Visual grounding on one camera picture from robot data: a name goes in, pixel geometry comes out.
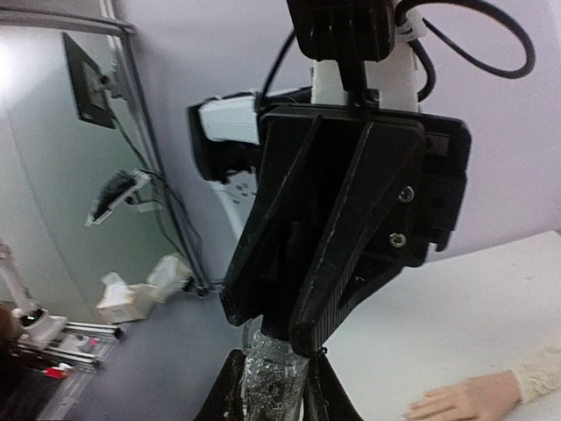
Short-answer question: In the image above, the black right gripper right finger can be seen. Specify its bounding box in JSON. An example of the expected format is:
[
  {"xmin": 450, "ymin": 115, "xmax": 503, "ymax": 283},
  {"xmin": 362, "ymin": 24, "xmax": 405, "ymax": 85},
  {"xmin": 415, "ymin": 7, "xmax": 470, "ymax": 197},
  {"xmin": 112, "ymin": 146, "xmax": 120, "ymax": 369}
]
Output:
[{"xmin": 304, "ymin": 348, "xmax": 362, "ymax": 421}]

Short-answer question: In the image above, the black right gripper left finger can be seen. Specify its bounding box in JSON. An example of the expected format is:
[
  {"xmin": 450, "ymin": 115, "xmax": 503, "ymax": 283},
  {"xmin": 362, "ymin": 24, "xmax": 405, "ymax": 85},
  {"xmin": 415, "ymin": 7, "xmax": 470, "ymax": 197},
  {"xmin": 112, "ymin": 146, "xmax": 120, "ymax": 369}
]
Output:
[{"xmin": 195, "ymin": 349, "xmax": 245, "ymax": 421}]

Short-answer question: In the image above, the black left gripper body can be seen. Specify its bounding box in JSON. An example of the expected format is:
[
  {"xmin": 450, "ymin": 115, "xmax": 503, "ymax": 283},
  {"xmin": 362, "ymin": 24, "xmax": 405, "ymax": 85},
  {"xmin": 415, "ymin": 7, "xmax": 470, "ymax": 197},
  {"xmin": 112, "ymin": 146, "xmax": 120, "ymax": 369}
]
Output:
[{"xmin": 260, "ymin": 104, "xmax": 471, "ymax": 268}]

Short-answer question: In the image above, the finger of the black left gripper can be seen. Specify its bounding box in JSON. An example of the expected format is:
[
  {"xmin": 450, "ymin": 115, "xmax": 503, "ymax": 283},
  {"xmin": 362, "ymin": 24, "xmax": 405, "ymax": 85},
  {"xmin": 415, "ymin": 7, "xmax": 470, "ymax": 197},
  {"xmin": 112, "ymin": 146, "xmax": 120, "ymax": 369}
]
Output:
[
  {"xmin": 290, "ymin": 122, "xmax": 425, "ymax": 354},
  {"xmin": 220, "ymin": 116, "xmax": 323, "ymax": 326}
]

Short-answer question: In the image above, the clear glitter nail polish bottle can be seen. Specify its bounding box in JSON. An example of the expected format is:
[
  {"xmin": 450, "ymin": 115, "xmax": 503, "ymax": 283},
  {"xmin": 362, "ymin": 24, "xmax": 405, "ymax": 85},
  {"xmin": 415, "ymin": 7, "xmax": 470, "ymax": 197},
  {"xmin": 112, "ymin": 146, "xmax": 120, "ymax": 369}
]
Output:
[{"xmin": 240, "ymin": 331, "xmax": 309, "ymax": 421}]

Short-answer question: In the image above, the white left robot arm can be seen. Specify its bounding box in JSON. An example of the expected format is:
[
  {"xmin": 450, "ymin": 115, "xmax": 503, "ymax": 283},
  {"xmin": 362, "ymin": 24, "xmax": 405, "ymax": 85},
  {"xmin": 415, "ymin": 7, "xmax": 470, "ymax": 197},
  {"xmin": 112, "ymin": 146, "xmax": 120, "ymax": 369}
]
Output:
[{"xmin": 187, "ymin": 89, "xmax": 472, "ymax": 356}]

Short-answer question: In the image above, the white cardboard box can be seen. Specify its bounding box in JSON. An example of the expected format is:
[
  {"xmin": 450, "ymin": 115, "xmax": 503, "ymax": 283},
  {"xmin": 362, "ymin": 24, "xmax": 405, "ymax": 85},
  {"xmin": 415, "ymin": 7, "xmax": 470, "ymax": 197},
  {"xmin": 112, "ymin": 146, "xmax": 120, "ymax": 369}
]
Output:
[{"xmin": 96, "ymin": 272, "xmax": 173, "ymax": 324}]

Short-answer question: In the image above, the mannequin hand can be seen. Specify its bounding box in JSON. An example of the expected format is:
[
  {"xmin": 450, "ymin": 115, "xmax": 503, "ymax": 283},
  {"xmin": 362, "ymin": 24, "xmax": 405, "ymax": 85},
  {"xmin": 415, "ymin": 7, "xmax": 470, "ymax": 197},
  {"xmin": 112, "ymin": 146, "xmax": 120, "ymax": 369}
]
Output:
[{"xmin": 404, "ymin": 371, "xmax": 523, "ymax": 421}]

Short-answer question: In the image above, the cream cloth garment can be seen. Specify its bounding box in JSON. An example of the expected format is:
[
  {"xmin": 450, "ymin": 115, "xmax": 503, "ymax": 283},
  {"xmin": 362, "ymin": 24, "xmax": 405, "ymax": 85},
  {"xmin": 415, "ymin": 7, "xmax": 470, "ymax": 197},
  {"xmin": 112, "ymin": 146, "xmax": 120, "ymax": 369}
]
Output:
[{"xmin": 512, "ymin": 343, "xmax": 560, "ymax": 404}]

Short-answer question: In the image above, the black left camera cable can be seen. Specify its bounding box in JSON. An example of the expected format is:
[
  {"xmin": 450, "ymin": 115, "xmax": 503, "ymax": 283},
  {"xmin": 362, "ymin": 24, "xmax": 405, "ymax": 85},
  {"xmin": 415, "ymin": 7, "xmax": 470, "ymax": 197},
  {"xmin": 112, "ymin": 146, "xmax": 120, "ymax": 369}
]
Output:
[{"xmin": 258, "ymin": 0, "xmax": 538, "ymax": 104}]

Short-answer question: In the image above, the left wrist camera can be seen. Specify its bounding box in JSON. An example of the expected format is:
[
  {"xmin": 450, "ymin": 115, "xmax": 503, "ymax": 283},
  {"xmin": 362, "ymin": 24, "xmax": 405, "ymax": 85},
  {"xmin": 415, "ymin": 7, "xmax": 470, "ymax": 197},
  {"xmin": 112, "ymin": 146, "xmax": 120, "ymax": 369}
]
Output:
[{"xmin": 285, "ymin": 0, "xmax": 422, "ymax": 115}]

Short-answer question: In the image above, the black wall monitor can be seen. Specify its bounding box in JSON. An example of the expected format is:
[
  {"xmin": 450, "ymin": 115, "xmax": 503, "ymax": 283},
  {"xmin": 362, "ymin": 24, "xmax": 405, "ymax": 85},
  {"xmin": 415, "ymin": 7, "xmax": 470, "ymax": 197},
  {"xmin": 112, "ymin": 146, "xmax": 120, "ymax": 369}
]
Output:
[{"xmin": 62, "ymin": 32, "xmax": 115, "ymax": 129}]

